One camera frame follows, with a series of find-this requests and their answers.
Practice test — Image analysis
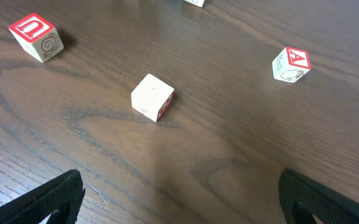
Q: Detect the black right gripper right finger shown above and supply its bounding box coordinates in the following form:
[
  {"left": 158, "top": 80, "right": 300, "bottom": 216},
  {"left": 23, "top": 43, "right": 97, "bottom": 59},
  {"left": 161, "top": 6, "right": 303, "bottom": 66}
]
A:
[{"left": 278, "top": 168, "right": 359, "bottom": 224}]

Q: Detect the white block with red side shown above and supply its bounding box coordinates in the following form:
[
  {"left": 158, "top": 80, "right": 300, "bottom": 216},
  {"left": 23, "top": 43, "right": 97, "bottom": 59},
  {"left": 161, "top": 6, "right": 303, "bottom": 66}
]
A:
[{"left": 131, "top": 73, "right": 174, "bottom": 122}]

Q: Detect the red letter U block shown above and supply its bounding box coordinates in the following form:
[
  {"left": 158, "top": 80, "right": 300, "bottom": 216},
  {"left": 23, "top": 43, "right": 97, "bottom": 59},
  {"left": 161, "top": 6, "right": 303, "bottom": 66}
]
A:
[{"left": 9, "top": 13, "right": 64, "bottom": 63}]

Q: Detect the white block with round drawing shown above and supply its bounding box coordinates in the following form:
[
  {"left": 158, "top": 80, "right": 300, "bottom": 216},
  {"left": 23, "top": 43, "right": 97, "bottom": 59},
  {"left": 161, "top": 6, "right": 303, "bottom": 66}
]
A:
[{"left": 184, "top": 0, "right": 205, "bottom": 7}]

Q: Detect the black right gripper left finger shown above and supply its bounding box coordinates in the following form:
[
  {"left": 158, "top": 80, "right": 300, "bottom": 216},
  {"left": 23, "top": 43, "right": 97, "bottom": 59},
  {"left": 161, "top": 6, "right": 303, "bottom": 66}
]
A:
[{"left": 0, "top": 169, "right": 85, "bottom": 224}]

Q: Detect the red letter A block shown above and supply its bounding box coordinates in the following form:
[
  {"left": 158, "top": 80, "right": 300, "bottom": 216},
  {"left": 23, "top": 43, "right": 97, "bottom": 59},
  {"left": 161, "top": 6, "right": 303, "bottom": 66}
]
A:
[{"left": 272, "top": 47, "right": 312, "bottom": 83}]

